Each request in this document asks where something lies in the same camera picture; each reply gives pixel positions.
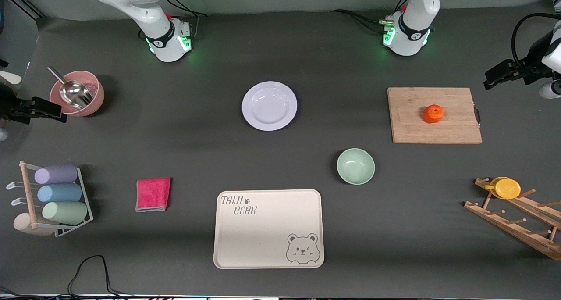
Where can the mint green bowl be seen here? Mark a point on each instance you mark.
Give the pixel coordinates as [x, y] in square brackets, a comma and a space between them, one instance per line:
[355, 166]

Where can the pink bowl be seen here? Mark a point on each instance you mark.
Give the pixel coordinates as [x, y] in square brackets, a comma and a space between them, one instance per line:
[97, 99]

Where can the metal scoop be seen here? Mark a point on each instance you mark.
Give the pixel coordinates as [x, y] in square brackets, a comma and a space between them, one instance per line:
[75, 94]

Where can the orange fruit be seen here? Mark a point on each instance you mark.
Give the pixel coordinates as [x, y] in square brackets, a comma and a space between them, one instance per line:
[433, 114]

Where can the yellow cup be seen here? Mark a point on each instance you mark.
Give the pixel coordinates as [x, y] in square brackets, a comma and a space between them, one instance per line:
[506, 188]

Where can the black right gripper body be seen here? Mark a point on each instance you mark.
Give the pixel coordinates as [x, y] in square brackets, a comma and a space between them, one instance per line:
[9, 102]

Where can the black frame rail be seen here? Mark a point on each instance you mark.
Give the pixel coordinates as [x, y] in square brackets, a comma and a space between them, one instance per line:
[24, 1]

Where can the blue cup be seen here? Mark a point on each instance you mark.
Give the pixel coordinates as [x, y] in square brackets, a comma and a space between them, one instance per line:
[59, 193]

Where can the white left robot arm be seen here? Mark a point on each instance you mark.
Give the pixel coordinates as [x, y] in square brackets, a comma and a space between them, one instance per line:
[412, 23]

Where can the pale lavender round plate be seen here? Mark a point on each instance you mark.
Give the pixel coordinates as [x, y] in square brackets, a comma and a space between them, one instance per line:
[269, 106]

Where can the cream tray with bear print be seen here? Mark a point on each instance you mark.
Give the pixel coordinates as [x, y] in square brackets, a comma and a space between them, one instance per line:
[263, 234]

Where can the wooden peg rack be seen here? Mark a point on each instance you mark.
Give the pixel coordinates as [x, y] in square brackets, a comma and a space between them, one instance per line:
[517, 230]

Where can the purple cup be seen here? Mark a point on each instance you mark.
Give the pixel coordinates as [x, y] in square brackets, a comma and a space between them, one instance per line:
[56, 174]

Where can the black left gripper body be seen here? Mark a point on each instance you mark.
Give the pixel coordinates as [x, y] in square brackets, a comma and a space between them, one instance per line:
[529, 66]

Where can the pink folded cloth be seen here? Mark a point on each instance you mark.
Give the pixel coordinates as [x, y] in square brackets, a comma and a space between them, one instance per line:
[153, 194]

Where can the wooden cutting board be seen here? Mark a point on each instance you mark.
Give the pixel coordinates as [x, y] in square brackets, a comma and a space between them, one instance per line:
[420, 129]

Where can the green cup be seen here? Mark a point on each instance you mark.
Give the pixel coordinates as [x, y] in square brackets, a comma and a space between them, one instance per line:
[65, 212]

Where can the white object at table edge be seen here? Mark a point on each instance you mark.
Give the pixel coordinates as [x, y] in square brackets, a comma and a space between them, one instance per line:
[9, 77]

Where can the beige cup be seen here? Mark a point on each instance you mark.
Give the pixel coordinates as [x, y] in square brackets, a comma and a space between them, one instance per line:
[24, 225]

